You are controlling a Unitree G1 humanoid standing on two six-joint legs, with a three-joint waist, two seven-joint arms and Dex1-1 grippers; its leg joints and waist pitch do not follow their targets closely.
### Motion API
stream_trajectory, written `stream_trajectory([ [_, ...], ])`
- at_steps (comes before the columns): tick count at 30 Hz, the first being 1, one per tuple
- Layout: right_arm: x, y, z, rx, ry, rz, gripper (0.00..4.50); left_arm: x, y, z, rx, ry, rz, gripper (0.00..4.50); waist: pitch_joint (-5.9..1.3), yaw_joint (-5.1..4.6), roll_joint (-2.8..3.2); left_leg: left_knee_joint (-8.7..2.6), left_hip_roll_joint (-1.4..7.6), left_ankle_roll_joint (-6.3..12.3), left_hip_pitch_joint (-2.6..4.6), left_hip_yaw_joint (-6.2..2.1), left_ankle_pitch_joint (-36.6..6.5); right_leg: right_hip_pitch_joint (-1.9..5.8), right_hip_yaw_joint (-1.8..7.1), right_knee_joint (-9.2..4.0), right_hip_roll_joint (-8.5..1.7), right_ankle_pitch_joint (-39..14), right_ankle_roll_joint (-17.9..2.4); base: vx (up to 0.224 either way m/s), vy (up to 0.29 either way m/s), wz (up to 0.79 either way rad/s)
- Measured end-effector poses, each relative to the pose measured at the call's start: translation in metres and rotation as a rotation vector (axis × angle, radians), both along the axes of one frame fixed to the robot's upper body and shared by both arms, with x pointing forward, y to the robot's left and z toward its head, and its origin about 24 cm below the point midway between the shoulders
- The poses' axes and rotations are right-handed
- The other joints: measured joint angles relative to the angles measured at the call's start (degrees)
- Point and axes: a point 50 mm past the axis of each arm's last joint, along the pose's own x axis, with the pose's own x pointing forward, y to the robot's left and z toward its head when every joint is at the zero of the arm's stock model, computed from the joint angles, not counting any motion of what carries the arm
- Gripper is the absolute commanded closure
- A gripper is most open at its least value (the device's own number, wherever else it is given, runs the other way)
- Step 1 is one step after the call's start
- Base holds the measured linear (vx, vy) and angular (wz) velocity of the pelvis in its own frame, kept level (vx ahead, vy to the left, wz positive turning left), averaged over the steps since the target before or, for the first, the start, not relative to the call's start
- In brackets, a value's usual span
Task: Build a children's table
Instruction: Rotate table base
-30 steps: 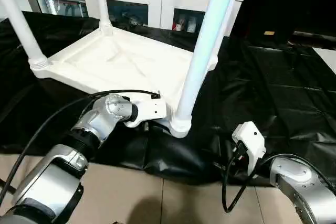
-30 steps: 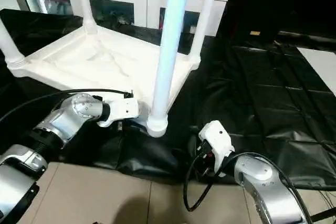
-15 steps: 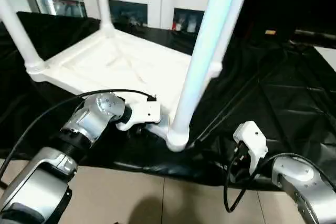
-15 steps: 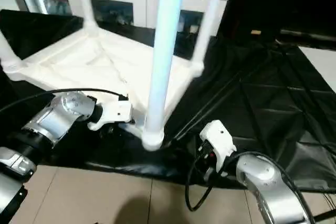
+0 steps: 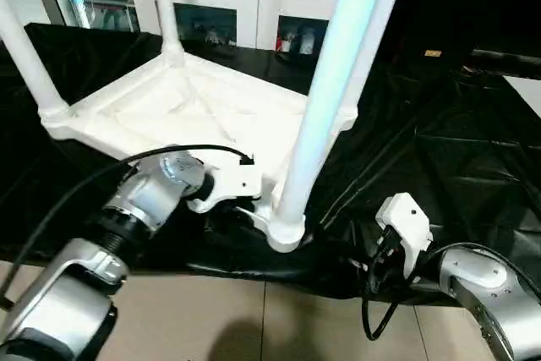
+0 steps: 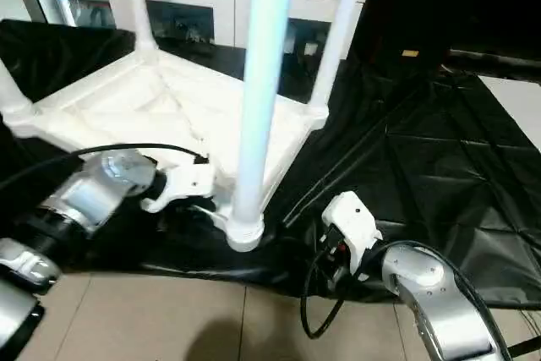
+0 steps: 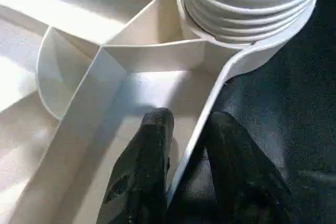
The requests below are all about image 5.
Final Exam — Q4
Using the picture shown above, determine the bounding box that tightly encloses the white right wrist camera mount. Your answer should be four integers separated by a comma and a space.
375, 194, 434, 279

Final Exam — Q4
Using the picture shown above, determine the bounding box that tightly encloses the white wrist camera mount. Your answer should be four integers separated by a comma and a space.
375, 194, 434, 279
186, 161, 264, 215

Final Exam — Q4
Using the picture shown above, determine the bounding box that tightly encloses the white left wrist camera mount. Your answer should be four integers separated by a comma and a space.
186, 161, 264, 215

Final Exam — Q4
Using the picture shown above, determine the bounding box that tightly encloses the white plastic table top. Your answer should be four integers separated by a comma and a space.
38, 46, 361, 254

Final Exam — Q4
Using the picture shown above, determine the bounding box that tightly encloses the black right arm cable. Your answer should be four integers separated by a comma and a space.
361, 241, 510, 342

